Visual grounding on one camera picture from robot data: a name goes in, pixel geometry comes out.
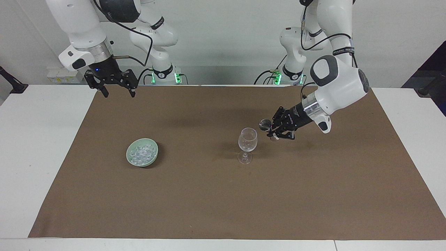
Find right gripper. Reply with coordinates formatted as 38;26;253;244
84;56;138;98

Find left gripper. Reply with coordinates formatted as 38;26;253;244
268;102;313;141

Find clear wine glass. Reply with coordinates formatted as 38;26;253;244
238;128;259;165

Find clear ice cubes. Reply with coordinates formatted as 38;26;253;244
129;145;156;163

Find pale green bowl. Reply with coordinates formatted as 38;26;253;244
126;138;159;168

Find black stand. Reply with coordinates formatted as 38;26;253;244
0;66;29;94
417;69;446;97

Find black cable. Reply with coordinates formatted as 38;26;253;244
91;0;154;68
300;82;316;100
253;64;288;85
300;5;359;69
137;68;154;85

